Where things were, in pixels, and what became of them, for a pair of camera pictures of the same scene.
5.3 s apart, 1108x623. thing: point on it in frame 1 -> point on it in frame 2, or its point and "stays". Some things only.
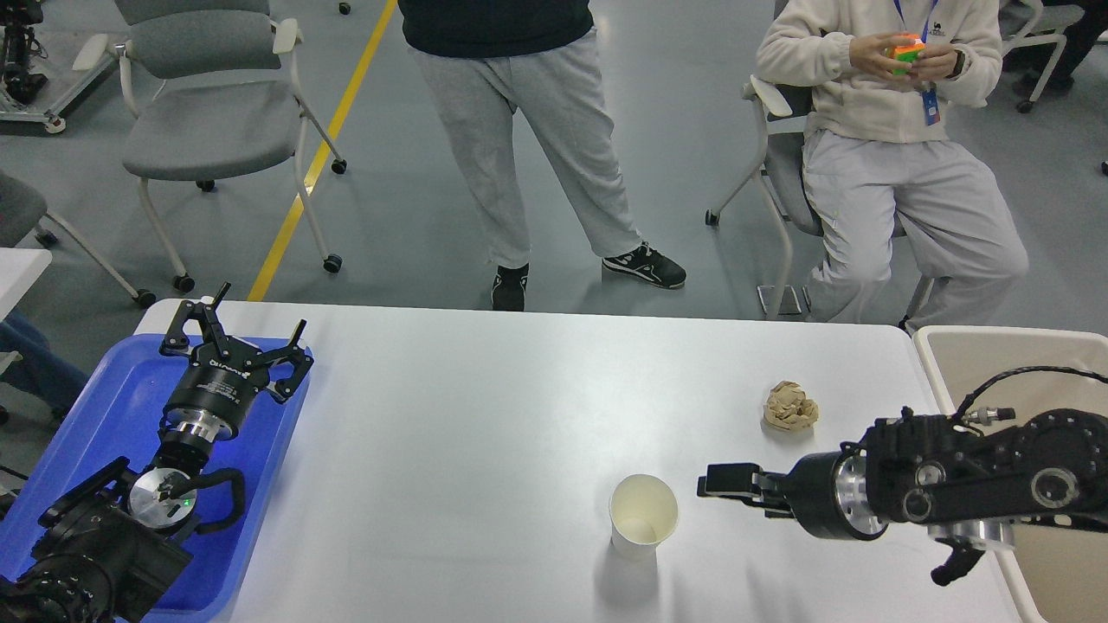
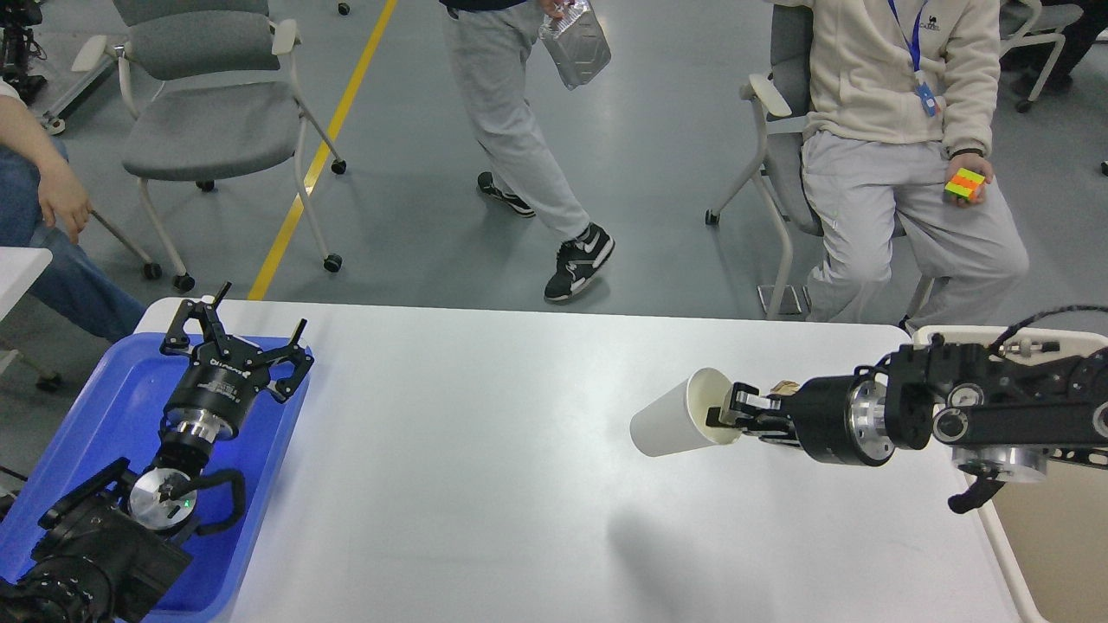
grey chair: (23, 212) -> (151, 269)
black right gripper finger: (771, 510) -> (762, 426)
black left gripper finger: (177, 341) stays
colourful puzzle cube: (906, 53) -> (964, 183)
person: (42, 375) -> (39, 188)
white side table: (20, 269) stays
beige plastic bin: (1061, 573) stays
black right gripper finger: (743, 479) -> (745, 397)
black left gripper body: (213, 396) stays
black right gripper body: (827, 493) -> (846, 419)
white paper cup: (642, 510) -> (675, 421)
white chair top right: (1041, 28) stays
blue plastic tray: (113, 414) stays
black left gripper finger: (294, 354) stays
